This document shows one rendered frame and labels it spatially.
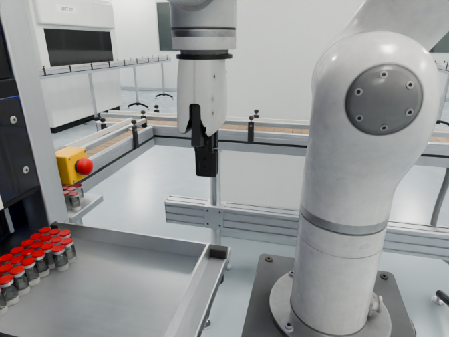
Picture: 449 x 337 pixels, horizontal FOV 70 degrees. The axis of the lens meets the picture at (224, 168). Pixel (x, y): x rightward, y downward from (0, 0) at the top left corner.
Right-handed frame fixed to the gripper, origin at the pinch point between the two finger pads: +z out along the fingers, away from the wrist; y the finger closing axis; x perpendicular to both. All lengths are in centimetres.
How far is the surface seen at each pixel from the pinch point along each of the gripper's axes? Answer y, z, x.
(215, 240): -87, 75, -21
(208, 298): 4.0, 22.4, 0.9
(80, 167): -17.1, 10.3, -35.7
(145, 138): -74, 20, -48
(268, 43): -144, -16, -5
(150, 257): -3.8, 22.2, -13.2
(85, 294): 7.8, 22.2, -19.3
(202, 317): 8.0, 22.5, 0.9
